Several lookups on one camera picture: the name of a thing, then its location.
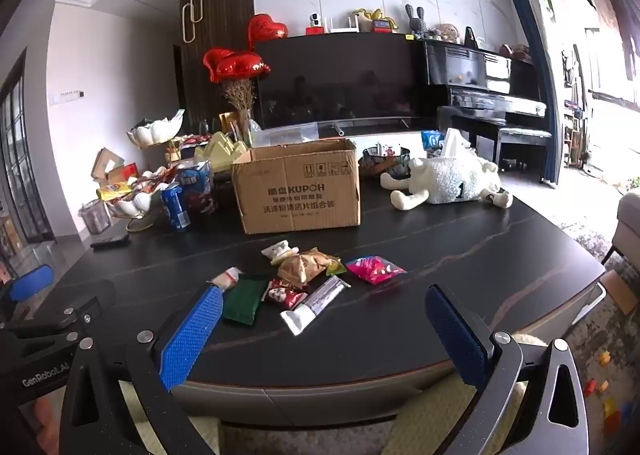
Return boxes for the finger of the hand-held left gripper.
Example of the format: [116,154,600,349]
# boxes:
[0,264,55,321]
[10,279,117,342]

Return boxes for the clear plastic bag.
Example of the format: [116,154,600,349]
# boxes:
[250,122,321,146]

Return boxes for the gold mountain ornament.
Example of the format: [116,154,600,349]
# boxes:
[194,131,251,173]

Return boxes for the white silver snack packet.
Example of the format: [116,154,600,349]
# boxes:
[280,276,351,336]

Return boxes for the dark patterned bowl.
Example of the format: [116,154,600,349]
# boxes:
[359,145,411,179]

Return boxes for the black upright piano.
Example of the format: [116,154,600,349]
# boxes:
[417,39,548,171]

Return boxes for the grey bunny figurine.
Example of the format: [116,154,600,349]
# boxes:
[405,4,427,33]

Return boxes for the clear plastic bin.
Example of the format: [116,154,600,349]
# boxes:
[79,200,113,236]

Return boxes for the black remote control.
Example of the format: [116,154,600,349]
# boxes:
[90,234,132,250]

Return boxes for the small red snack packet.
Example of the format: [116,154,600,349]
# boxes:
[263,279,308,311]

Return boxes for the flat cardboard piece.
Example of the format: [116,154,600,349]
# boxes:
[600,270,640,316]

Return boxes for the yellow toy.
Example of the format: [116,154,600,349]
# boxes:
[352,8,393,28]

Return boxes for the coloured toy blocks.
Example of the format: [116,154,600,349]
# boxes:
[582,350,626,436]

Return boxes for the dried flower bouquet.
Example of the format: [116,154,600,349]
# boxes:
[222,78,258,141]

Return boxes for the pink snack packet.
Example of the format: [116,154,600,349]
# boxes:
[345,255,407,284]

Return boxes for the small green snack packet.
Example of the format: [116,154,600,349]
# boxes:
[320,255,347,277]

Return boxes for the blue red snack box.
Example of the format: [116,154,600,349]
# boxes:
[177,161,217,218]

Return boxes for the white tissue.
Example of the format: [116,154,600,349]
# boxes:
[440,128,471,157]

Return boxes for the white router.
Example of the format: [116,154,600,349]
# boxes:
[325,16,361,34]

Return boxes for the black piano bench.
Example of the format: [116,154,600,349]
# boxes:
[496,126,553,171]

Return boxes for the small beige snack packet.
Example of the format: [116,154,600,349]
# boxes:
[207,266,242,292]

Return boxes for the blue curtain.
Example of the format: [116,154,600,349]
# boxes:
[495,0,563,183]

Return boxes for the gold snack packet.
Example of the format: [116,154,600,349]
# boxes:
[277,248,341,288]

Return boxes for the blue cookie roll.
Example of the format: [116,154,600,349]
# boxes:
[160,184,192,232]

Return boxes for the printed cardboard box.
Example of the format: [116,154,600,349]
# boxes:
[231,138,362,235]

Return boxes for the white sheep plush tissue holder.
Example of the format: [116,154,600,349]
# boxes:
[380,148,514,212]

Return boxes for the small open cardboard box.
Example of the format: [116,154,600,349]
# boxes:
[91,148,126,181]

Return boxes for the grey armchair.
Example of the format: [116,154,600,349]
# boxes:
[602,192,640,266]

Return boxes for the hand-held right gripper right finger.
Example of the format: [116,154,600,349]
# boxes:
[425,284,591,455]

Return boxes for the dark green snack packet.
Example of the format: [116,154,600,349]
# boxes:
[222,274,271,325]

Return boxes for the black television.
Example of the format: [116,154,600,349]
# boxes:
[252,32,426,132]

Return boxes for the gold loop wall lamp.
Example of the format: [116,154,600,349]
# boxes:
[182,0,205,43]

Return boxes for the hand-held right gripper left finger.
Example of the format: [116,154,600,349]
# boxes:
[60,284,224,455]

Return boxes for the white shell bowl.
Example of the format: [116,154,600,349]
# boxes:
[127,110,186,147]
[107,190,166,220]

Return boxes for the small white yellow snack packet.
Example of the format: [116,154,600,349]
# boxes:
[261,240,301,265]

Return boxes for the red heart balloon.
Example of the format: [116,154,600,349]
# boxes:
[215,52,272,81]
[202,48,236,85]
[247,14,290,48]

